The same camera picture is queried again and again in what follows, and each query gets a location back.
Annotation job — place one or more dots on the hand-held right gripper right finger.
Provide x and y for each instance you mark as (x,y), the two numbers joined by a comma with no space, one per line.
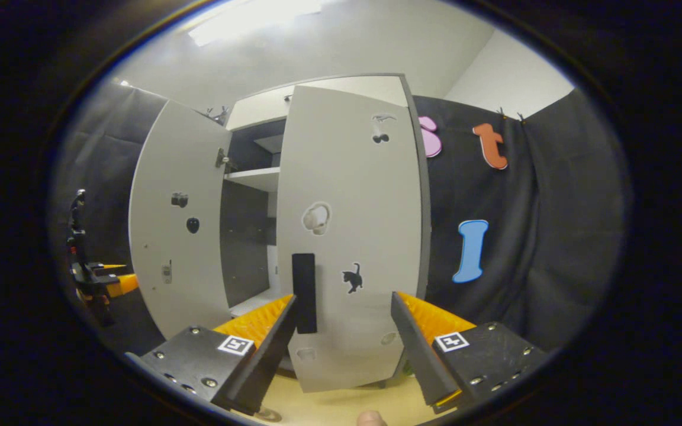
(421,349)

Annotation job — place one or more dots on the white cabinet shelf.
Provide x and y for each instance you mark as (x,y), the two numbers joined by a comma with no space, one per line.
(255,177)
(252,303)

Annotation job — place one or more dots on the black backdrop cloth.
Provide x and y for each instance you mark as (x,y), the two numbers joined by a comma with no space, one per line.
(554,236)

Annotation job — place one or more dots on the metal door hinge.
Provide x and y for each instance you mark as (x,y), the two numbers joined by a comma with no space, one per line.
(222,158)

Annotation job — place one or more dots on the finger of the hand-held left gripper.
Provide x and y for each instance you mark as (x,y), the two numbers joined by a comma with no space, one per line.
(123,286)
(109,270)

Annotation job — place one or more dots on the white and grey cabinet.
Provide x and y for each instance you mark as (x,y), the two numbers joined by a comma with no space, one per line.
(243,236)

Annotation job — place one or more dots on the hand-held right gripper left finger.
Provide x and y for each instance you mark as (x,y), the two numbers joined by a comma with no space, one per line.
(270,349)

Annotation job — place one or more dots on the white cabinet door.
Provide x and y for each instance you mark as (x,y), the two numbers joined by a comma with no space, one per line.
(181,154)
(353,177)

